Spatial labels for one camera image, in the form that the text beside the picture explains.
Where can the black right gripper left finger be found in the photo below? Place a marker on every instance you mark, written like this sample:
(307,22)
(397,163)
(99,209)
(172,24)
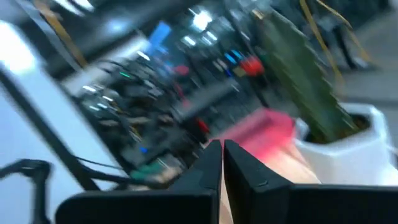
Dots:
(192,199)

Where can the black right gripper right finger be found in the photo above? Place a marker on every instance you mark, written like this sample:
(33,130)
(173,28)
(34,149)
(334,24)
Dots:
(264,199)

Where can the pink plastic bin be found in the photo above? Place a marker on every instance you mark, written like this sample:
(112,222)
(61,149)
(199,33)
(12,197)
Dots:
(264,130)

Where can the white hexagonal planter pot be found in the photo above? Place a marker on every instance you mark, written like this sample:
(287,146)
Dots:
(342,161)

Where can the green cactus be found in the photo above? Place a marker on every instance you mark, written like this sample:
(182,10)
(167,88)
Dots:
(304,77)

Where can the red desk container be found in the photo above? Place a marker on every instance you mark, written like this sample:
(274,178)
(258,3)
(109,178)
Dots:
(252,65)

